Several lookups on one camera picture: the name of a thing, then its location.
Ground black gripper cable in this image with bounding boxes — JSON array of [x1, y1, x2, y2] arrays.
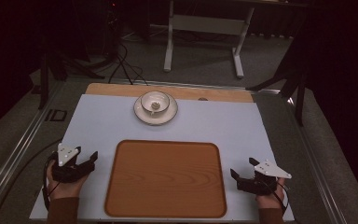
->
[[41, 151, 60, 212], [268, 179, 291, 217]]

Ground white bowl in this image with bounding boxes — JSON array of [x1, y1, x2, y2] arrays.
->
[[140, 91, 172, 116]]

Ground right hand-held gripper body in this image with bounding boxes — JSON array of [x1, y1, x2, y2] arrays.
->
[[236, 159, 293, 197]]

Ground dark curtain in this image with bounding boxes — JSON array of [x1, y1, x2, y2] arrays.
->
[[302, 0, 358, 217], [0, 0, 48, 139]]

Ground person's left hand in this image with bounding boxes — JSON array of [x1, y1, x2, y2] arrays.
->
[[46, 160, 90, 201]]

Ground pale blue table mat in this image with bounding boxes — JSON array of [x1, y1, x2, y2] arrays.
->
[[29, 92, 295, 223]]

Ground person's right hand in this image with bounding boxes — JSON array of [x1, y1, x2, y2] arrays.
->
[[255, 176, 286, 210]]

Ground white saucer dark rim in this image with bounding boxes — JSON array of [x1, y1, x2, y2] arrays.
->
[[132, 92, 179, 127]]

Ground black stand legs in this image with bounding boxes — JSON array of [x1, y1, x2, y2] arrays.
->
[[31, 50, 106, 110], [245, 59, 310, 127]]

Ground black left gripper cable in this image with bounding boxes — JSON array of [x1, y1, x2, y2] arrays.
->
[[41, 151, 60, 212]]

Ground aluminium floor rail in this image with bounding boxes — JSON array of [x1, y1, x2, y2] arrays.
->
[[285, 94, 351, 224], [105, 77, 282, 95], [0, 81, 63, 217]]

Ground brown wooden tray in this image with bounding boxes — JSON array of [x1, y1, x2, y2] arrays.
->
[[103, 139, 228, 219]]

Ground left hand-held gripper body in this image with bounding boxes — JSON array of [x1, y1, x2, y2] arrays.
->
[[51, 143, 90, 184]]

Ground black floor cables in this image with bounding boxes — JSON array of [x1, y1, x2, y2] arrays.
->
[[106, 41, 149, 87]]

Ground white metal desk frame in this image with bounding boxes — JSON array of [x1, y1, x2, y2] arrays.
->
[[162, 0, 309, 79]]

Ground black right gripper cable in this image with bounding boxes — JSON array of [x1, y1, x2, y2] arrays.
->
[[268, 179, 291, 217]]

